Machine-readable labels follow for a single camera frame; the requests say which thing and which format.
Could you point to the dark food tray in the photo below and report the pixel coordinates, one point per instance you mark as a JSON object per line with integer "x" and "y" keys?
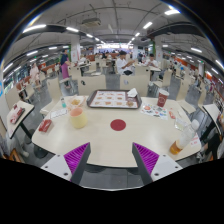
{"x": 117, "y": 99}

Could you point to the standing person dark top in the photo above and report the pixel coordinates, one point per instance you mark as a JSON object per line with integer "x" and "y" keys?
{"x": 65, "y": 63}

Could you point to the side table left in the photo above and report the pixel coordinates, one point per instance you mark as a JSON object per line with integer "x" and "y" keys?
{"x": 12, "y": 128}

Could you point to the seated person in white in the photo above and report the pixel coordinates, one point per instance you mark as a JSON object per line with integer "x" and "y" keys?
{"x": 151, "y": 61}

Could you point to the beige chair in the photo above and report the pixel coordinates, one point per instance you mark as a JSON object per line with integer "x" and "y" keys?
{"x": 140, "y": 83}
{"x": 86, "y": 85}

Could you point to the red round table sticker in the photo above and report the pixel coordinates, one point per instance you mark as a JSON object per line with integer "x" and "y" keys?
{"x": 118, "y": 125}

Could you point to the red paper cup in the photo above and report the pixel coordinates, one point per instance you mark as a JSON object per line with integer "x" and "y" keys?
{"x": 162, "y": 97}

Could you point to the person in pink left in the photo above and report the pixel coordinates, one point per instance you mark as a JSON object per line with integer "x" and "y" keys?
{"x": 34, "y": 73}

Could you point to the seated man white shirt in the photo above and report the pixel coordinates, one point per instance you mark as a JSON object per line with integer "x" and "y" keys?
{"x": 123, "y": 67}

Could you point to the colourful leaflet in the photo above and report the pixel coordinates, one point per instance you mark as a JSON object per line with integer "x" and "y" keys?
{"x": 155, "y": 111}

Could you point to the beige chair right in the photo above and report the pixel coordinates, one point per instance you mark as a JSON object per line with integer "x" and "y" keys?
{"x": 140, "y": 83}

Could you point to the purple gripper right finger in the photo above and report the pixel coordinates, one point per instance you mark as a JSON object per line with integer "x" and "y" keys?
{"x": 152, "y": 166}

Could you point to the white paper food bag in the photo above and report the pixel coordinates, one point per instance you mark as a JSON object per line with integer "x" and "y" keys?
{"x": 75, "y": 101}

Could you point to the white receipt paper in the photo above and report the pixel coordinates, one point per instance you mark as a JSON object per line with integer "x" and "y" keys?
{"x": 58, "y": 113}

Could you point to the beige chair left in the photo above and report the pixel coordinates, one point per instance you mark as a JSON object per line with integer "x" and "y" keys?
{"x": 86, "y": 85}

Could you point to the white napkin on tray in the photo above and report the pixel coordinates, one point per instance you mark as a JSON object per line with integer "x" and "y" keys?
{"x": 132, "y": 92}

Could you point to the red tray on side table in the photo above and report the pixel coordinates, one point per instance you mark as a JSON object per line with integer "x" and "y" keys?
{"x": 16, "y": 114}

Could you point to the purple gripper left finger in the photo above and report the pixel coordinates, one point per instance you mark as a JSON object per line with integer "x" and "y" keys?
{"x": 71, "y": 165}

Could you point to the clear plastic cup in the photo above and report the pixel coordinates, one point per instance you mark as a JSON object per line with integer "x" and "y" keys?
{"x": 180, "y": 124}

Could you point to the small sanitizer bottle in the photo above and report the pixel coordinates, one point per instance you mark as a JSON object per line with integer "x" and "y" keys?
{"x": 63, "y": 102}

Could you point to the red packet on table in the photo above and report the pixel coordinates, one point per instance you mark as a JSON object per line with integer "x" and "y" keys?
{"x": 45, "y": 124}

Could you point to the clear plastic bottle orange liquid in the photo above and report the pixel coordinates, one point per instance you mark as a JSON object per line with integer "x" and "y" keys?
{"x": 185, "y": 137}

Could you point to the yellow cup with pink lid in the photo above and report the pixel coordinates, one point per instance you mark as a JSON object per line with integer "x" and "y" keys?
{"x": 78, "y": 118}

